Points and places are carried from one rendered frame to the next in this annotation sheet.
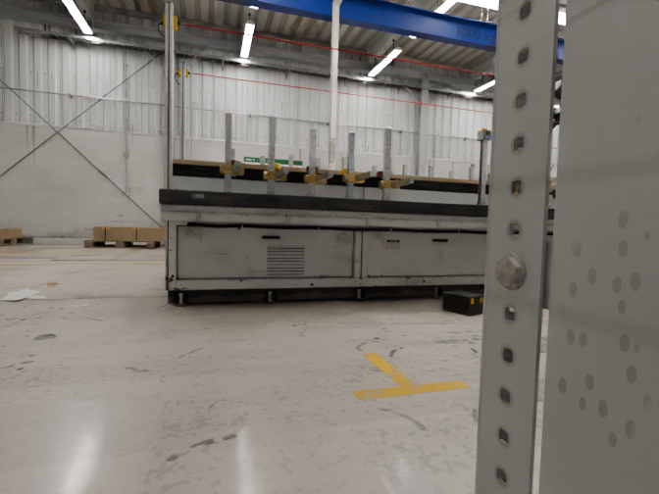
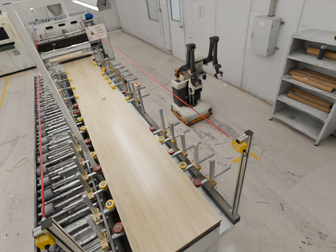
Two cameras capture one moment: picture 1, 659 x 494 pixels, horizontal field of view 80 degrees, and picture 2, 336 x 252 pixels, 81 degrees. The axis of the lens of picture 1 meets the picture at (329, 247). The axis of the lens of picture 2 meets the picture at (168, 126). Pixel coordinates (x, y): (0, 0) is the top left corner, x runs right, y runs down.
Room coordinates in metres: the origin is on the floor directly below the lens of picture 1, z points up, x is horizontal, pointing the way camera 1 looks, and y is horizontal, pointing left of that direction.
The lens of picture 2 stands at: (2.76, 1.69, 2.52)
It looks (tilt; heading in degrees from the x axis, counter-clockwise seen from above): 39 degrees down; 263
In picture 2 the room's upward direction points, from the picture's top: 9 degrees counter-clockwise
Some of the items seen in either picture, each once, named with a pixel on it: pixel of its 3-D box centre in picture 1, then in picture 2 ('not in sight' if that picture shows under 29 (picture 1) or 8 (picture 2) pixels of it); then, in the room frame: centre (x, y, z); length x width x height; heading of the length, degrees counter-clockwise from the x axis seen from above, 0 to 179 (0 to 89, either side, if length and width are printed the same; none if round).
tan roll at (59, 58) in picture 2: not in sight; (74, 54); (4.22, -3.89, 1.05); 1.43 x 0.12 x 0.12; 17
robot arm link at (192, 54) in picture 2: not in sight; (192, 59); (1.89, -1.14, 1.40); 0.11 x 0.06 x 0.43; 17
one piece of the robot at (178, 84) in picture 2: not in sight; (187, 88); (1.84, -1.74, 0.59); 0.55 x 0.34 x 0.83; 16
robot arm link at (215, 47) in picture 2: not in sight; (215, 51); (1.48, -1.26, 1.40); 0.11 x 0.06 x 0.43; 17
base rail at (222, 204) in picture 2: (532, 211); (134, 102); (2.92, -1.50, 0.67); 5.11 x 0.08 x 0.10; 107
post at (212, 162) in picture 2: (228, 154); (211, 176); (2.28, 0.60, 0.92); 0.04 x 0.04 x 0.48; 17
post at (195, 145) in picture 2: (271, 156); (196, 159); (2.35, 0.36, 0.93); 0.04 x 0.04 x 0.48; 17
